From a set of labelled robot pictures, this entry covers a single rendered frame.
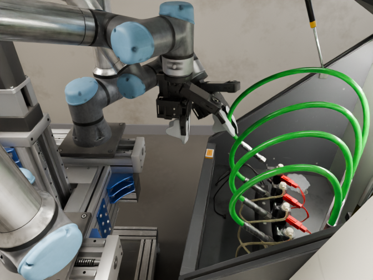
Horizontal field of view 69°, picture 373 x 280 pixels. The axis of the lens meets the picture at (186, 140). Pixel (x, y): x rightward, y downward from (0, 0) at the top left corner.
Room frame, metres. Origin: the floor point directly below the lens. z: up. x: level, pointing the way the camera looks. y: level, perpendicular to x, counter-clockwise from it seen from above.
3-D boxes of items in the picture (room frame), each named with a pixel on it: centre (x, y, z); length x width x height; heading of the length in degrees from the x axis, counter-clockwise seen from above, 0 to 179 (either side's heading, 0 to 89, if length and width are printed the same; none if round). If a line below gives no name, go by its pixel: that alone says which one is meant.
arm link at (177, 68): (0.64, 0.02, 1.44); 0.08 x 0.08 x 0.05
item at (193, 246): (0.69, -0.06, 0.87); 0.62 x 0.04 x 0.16; 169
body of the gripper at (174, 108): (0.64, 0.03, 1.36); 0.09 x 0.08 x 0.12; 79
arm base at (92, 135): (0.91, 0.38, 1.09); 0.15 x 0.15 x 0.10
